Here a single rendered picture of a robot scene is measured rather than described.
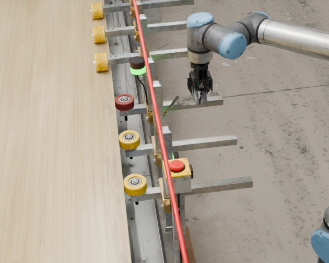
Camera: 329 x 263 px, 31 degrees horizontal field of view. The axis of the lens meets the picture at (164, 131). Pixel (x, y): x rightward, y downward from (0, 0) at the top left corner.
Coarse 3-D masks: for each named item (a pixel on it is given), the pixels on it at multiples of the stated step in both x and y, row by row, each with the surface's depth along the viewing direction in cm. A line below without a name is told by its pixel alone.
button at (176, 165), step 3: (171, 162) 161; (174, 162) 161; (177, 162) 161; (180, 162) 161; (171, 165) 160; (174, 165) 160; (177, 165) 160; (180, 165) 160; (183, 165) 161; (171, 168) 160; (174, 168) 160; (177, 168) 159; (180, 168) 160
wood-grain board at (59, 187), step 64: (0, 0) 322; (64, 0) 318; (0, 64) 269; (64, 64) 267; (0, 128) 231; (64, 128) 230; (0, 192) 203; (64, 192) 202; (0, 256) 181; (64, 256) 180; (128, 256) 179
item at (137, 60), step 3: (135, 57) 229; (138, 57) 229; (141, 57) 229; (132, 60) 227; (135, 60) 227; (138, 60) 227; (141, 60) 227; (132, 63) 226; (135, 63) 226; (138, 63) 225; (135, 69) 227; (138, 69) 227; (138, 78) 232; (144, 87) 235; (147, 99) 239; (147, 102) 240
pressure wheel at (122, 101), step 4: (116, 96) 244; (120, 96) 244; (124, 96) 244; (128, 96) 244; (132, 96) 244; (116, 100) 242; (120, 100) 242; (124, 100) 242; (128, 100) 242; (132, 100) 241; (116, 104) 241; (120, 104) 240; (124, 104) 240; (128, 104) 240; (132, 104) 242; (116, 108) 243; (120, 108) 241; (124, 108) 241; (128, 108) 241
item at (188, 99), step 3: (186, 96) 248; (189, 96) 248; (180, 99) 247; (183, 99) 246; (186, 99) 246; (189, 99) 246; (192, 99) 245; (177, 102) 246; (180, 102) 245; (183, 102) 245; (186, 102) 245; (189, 102) 245; (192, 102) 245; (195, 102) 246
